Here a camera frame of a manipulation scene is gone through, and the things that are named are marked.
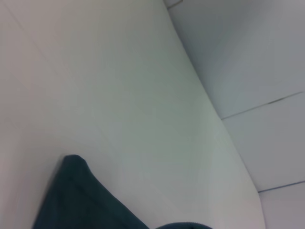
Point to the blue t-shirt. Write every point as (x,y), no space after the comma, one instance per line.
(78,198)

